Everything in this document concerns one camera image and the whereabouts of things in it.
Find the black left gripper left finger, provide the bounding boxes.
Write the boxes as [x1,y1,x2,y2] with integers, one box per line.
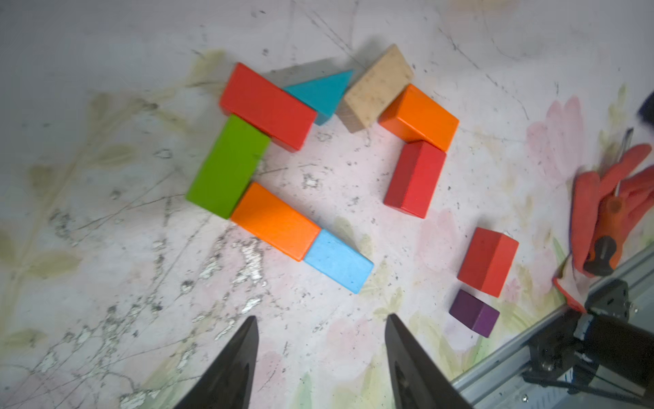
[175,315,259,409]

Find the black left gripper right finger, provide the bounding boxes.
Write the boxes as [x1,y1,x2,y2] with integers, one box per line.
[385,314,472,409]

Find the purple cube block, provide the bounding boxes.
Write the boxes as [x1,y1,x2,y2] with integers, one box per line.
[449,290,500,338]

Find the light blue block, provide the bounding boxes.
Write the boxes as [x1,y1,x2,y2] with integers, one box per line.
[303,229,374,294]

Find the dark red rectangular block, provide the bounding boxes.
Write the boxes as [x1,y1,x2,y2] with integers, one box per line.
[383,141,447,219]

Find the green rectangular block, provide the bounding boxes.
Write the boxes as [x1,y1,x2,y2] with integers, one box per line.
[186,114,270,219]

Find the orange rectangular block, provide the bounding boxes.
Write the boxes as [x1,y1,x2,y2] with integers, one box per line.
[378,85,459,153]

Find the natural wood rectangular block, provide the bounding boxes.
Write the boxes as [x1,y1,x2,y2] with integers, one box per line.
[337,44,414,134]

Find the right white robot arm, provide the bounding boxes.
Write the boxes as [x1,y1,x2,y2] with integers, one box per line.
[574,315,653,400]

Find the teal triangular block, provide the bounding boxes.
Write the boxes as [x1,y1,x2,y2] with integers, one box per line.
[284,70,354,125]

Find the aluminium front rail frame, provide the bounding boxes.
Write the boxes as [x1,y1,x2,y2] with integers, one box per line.
[453,246,653,408]

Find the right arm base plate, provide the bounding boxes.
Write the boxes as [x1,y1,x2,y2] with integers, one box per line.
[522,279,630,395]

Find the orange handled tool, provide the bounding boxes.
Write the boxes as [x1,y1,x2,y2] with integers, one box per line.
[583,128,639,277]

